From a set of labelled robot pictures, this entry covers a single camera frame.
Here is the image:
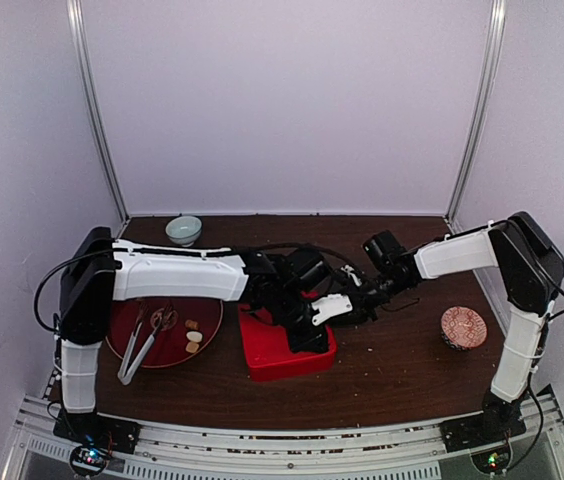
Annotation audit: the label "white oval chocolate lower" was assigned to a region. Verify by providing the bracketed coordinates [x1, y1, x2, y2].
[187, 331, 203, 343]

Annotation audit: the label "aluminium front rail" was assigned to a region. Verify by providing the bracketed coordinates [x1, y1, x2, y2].
[0, 391, 564, 479]

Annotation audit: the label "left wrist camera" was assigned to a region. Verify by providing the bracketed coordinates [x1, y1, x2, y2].
[311, 294, 353, 326]

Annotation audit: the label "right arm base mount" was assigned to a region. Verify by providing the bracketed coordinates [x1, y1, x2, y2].
[440, 413, 527, 475]

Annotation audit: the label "tan block chocolate lower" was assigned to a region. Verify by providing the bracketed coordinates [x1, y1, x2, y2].
[185, 342, 199, 354]

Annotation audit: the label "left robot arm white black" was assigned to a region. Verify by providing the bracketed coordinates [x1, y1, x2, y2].
[34, 227, 350, 444]

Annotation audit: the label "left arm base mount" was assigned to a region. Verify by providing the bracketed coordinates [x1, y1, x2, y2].
[53, 415, 141, 478]

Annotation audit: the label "red patterned small dish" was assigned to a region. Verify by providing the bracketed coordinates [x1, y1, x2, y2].
[440, 306, 488, 351]

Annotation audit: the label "silver serving tongs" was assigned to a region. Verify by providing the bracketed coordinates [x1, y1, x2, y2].
[116, 299, 176, 387]

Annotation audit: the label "round red tray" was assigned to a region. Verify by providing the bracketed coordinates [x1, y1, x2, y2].
[106, 297, 224, 369]

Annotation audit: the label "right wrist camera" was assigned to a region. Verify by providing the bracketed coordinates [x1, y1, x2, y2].
[339, 264, 363, 288]

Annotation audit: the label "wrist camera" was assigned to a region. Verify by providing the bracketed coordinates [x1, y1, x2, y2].
[311, 294, 353, 326]
[339, 264, 363, 288]

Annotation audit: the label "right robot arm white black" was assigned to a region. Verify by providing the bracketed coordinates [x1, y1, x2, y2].
[344, 211, 564, 442]

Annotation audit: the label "red square tin box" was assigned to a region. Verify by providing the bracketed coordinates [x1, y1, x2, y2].
[238, 304, 337, 382]

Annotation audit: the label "pale green ceramic bowl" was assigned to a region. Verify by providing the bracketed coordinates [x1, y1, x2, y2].
[165, 215, 203, 247]

